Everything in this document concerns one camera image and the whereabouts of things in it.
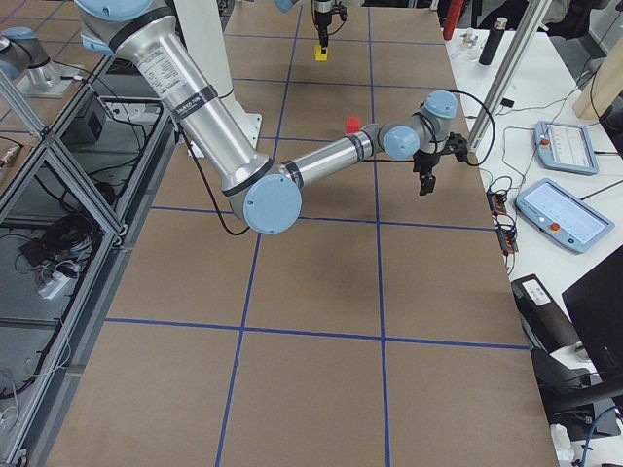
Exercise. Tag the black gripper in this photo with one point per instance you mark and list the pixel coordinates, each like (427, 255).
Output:
(321, 17)
(424, 162)

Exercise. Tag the teach pendant tablet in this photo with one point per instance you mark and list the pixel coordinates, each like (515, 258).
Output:
(562, 216)
(566, 148)

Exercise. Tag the far teach pendant tablet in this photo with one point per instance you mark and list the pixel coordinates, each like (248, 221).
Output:
(566, 148)

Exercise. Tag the red foam block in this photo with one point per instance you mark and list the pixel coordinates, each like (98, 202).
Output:
(352, 124)

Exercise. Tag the aluminium frame post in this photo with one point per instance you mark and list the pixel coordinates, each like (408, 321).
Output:
(518, 47)

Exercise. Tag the white power strip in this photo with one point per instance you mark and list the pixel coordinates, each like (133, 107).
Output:
(53, 286)

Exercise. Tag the small black square pad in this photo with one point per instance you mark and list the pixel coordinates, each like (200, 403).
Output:
(507, 102)

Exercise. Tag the black computer monitor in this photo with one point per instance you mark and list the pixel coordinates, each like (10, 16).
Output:
(574, 398)

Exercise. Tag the red bottle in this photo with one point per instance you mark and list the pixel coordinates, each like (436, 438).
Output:
(452, 18)

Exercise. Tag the black thermos bottle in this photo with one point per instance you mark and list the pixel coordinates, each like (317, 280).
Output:
(494, 38)

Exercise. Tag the yellow foam block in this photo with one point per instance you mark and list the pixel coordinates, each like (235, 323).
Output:
(320, 53)

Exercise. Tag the near teach pendant tablet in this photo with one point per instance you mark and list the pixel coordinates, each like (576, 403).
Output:
(562, 216)

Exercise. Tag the black power adapter box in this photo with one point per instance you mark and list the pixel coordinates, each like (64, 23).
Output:
(87, 125)

